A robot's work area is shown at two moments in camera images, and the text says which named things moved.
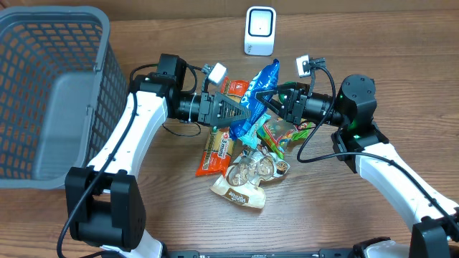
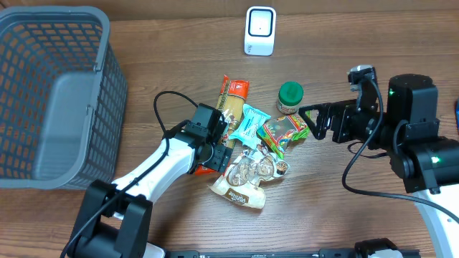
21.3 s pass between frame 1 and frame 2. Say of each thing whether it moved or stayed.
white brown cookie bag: stayed
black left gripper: moved
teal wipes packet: stayed
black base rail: stayed
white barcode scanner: stayed
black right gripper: moved
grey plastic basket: stayed
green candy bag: stayed
